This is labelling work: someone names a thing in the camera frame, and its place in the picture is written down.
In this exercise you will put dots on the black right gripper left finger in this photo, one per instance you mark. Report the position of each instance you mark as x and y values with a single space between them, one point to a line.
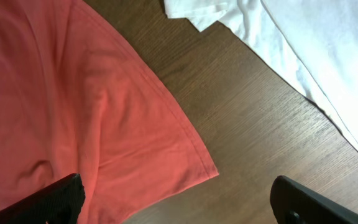
58 203

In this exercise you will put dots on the white shirt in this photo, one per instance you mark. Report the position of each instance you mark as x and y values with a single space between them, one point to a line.
312 45

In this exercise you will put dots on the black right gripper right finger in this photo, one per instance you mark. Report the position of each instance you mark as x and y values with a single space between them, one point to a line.
292 202

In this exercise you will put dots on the orange polo shirt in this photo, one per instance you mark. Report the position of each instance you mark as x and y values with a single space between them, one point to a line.
75 97

